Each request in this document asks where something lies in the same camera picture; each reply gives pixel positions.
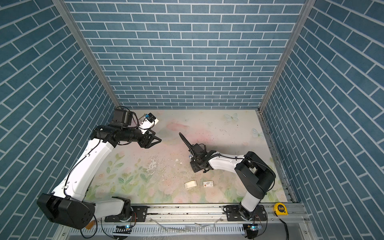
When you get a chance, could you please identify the staple box tray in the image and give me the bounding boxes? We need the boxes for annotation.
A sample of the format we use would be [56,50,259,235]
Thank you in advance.
[184,180,197,189]

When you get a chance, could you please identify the white staple box sleeve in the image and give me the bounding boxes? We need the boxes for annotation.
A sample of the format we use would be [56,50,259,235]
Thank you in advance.
[203,181,214,188]

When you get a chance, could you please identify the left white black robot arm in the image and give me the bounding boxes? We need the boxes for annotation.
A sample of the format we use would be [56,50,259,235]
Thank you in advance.
[37,106,162,230]

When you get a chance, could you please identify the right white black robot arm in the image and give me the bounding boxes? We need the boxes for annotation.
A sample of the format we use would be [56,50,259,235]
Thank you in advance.
[179,133,276,221]

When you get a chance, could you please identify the brown white plush toy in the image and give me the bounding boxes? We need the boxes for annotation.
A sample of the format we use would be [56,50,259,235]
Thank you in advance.
[85,221,96,230]

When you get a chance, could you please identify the yellow tape measure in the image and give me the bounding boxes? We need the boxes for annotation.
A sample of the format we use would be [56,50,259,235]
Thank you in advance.
[274,203,288,217]

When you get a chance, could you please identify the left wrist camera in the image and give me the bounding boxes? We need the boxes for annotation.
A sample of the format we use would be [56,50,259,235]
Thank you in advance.
[139,113,159,134]

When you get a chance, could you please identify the aluminium front rail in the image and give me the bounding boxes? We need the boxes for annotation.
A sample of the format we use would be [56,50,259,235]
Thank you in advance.
[53,203,317,240]

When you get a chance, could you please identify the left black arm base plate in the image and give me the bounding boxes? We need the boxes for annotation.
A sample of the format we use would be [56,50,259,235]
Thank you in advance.
[105,206,149,223]

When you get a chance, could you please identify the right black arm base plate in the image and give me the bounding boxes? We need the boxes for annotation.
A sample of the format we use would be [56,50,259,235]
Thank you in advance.
[223,204,268,222]

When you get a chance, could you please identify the white perforated cable duct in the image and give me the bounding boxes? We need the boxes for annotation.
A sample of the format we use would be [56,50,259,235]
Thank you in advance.
[68,224,245,237]

